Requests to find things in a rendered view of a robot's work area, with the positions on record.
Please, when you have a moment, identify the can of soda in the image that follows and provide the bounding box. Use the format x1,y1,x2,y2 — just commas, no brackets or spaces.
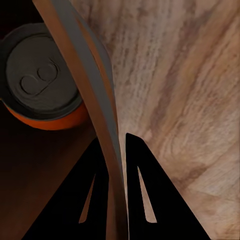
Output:
0,9,33,41
0,19,90,131

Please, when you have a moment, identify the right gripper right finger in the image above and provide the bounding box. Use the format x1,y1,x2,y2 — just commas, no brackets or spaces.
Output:
125,133,211,240

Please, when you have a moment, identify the trash can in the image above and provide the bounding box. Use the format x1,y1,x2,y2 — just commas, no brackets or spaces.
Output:
0,0,129,240

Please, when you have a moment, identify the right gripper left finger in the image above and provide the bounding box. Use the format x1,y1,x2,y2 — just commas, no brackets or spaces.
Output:
22,137,109,240

